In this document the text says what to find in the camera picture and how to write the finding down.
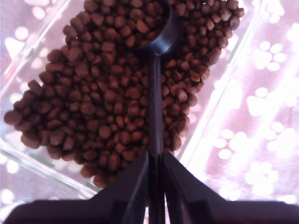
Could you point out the small brown kibble portion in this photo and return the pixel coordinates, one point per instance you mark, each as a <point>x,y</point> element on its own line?
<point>140,23</point>

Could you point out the rectangular clear glass container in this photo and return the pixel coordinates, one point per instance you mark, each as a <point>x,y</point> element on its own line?
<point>210,107</point>

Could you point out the purple paw print cloth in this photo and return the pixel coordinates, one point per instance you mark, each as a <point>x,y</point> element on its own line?
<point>268,116</point>

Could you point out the black plastic measuring scoop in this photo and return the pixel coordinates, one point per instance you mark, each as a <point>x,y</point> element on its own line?
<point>156,105</point>

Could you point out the brown kibble pile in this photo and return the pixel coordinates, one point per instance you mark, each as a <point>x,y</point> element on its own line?
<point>93,105</point>

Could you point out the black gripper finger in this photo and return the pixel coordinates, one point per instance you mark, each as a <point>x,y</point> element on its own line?
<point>130,186</point>
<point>184,186</point>

